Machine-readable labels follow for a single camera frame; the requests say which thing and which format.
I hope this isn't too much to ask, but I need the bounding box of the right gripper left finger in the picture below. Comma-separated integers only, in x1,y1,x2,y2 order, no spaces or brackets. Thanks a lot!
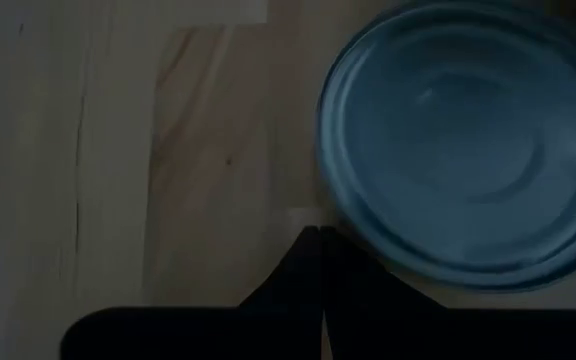
60,225,324,360

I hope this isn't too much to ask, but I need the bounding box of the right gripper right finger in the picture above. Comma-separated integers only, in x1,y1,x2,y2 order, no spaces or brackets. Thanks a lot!
322,225,576,360

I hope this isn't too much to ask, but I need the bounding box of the green label flat-lid can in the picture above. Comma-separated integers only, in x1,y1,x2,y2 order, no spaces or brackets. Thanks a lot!
315,0,576,294

